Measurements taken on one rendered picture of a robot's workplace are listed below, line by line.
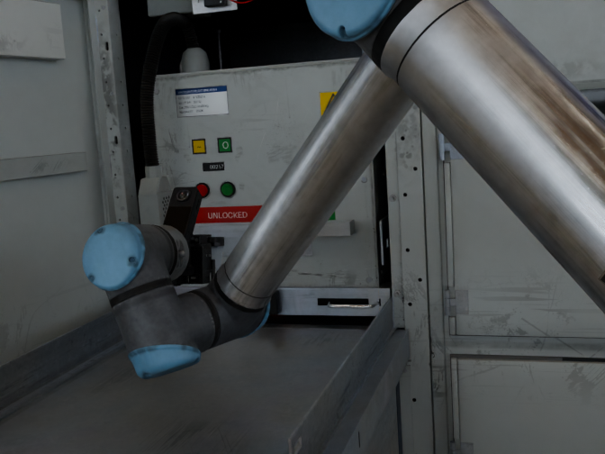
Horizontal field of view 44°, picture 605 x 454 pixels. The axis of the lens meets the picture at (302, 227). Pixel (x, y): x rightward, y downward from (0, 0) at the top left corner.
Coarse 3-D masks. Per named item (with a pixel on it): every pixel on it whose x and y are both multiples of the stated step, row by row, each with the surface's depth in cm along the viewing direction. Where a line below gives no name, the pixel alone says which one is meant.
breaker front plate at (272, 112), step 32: (320, 64) 151; (352, 64) 150; (160, 96) 162; (256, 96) 156; (288, 96) 154; (320, 96) 152; (160, 128) 164; (192, 128) 162; (224, 128) 159; (256, 128) 157; (288, 128) 155; (160, 160) 165; (192, 160) 163; (224, 160) 161; (256, 160) 158; (288, 160) 156; (256, 192) 160; (352, 192) 154; (224, 256) 163; (320, 256) 158; (352, 256) 156
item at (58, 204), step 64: (0, 0) 137; (64, 0) 155; (0, 64) 141; (64, 64) 155; (0, 128) 141; (64, 128) 155; (0, 192) 141; (64, 192) 155; (0, 256) 141; (64, 256) 155; (0, 320) 141; (64, 320) 156
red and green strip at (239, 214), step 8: (200, 208) 164; (208, 208) 163; (216, 208) 163; (224, 208) 162; (232, 208) 162; (240, 208) 161; (248, 208) 161; (256, 208) 160; (200, 216) 164; (208, 216) 164; (216, 216) 163; (224, 216) 162; (232, 216) 162; (240, 216) 161; (248, 216) 161
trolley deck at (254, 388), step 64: (64, 384) 131; (128, 384) 129; (192, 384) 127; (256, 384) 125; (320, 384) 123; (384, 384) 124; (0, 448) 105; (64, 448) 104; (128, 448) 103; (192, 448) 101; (256, 448) 100
